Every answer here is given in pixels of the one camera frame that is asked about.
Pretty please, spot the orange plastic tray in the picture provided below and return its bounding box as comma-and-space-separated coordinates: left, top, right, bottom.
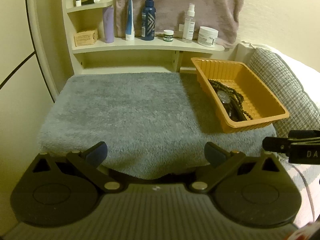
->
191, 57, 290, 133

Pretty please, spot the cream wooden shelf unit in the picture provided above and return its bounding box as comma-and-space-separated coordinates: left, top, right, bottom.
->
24, 0, 226, 103

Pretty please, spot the small cardboard box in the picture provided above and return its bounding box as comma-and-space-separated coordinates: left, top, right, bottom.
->
74, 29, 98, 47

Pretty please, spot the mauve fleece towel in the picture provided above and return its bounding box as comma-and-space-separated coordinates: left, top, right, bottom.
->
115, 0, 244, 48

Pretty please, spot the long dark bead necklace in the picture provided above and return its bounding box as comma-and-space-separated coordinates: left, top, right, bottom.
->
208, 78, 254, 120

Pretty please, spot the clear spray bottle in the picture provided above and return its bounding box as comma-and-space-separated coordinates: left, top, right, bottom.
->
182, 3, 195, 43

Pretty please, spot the lavender tube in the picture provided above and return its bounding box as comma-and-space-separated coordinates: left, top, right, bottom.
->
103, 7, 114, 43

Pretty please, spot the dark blue spray bottle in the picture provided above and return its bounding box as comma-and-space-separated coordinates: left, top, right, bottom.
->
141, 0, 156, 41

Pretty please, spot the black white tube lying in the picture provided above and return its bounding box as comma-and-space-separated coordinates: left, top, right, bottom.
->
81, 0, 100, 5

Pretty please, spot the white cream jar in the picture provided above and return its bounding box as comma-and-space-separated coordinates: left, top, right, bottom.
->
197, 26, 219, 47

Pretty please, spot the white blue tube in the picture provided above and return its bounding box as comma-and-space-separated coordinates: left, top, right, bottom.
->
125, 0, 135, 41

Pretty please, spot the grey fluffy mat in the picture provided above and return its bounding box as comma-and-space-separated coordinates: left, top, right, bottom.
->
38, 73, 276, 179

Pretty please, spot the grey woven pillow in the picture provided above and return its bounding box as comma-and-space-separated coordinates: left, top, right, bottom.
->
248, 48, 319, 137

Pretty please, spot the small green balm jar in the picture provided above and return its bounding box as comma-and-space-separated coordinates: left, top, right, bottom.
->
163, 29, 174, 42

